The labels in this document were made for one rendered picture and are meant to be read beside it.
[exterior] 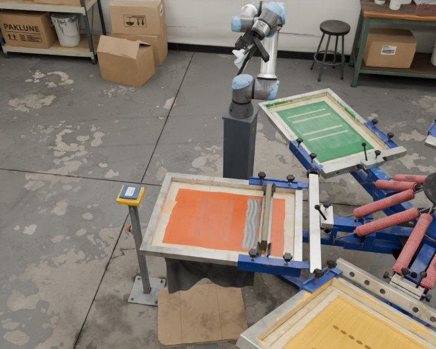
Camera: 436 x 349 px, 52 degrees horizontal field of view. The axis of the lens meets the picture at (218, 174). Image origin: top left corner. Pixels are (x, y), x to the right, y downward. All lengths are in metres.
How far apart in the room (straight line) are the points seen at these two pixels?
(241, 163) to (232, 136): 0.21
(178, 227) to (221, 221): 0.23
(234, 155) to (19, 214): 2.01
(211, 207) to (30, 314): 1.56
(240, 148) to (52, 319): 1.69
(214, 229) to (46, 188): 2.21
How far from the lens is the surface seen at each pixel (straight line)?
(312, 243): 2.23
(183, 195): 2.54
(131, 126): 4.77
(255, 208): 2.46
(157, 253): 2.24
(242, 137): 2.75
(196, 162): 4.24
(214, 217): 2.41
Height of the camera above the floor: 2.72
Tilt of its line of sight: 41 degrees down
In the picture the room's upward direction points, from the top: straight up
